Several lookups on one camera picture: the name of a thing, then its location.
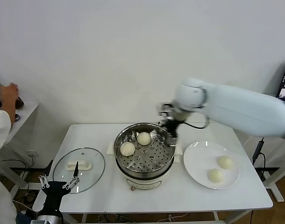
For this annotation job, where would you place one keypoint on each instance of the white round plate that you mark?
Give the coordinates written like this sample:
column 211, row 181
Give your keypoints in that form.
column 203, row 161

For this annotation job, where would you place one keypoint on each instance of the person white garment torso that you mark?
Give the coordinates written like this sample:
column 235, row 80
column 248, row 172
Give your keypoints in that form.
column 2, row 200

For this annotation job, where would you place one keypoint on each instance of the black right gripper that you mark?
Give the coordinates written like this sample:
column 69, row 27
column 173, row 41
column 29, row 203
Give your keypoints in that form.
column 172, row 129

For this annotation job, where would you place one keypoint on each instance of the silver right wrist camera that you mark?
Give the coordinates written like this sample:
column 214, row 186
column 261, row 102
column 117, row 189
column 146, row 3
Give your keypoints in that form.
column 165, row 112

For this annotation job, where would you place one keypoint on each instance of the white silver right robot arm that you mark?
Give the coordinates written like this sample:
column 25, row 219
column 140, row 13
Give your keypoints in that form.
column 226, row 109

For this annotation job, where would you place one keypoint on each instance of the white side desk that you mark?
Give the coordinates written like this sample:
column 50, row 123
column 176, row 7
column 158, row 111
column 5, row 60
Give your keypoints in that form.
column 25, row 112
column 274, row 184

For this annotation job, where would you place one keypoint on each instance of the grey round earbud case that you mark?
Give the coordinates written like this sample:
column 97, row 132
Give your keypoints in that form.
column 16, row 117

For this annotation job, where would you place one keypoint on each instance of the stainless steel steamer basket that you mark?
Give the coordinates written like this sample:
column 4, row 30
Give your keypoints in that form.
column 156, row 161

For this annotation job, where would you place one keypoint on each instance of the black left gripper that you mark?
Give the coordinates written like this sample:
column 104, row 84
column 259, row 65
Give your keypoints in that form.
column 54, row 191

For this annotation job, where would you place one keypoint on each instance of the steel steamer pot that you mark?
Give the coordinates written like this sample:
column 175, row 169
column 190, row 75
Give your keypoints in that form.
column 142, row 182

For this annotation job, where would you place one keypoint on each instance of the white wall outlet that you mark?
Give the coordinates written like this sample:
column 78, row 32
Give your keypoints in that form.
column 30, row 154

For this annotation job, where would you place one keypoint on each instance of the white steamed baozi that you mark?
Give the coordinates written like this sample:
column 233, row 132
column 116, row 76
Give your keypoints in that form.
column 215, row 175
column 143, row 138
column 224, row 162
column 127, row 149

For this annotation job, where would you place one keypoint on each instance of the person forearm white sleeve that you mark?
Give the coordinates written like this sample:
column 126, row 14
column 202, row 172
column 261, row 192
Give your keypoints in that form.
column 0, row 128

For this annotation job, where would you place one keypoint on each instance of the person bare hand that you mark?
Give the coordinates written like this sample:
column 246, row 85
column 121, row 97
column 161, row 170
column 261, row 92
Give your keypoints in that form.
column 8, row 93

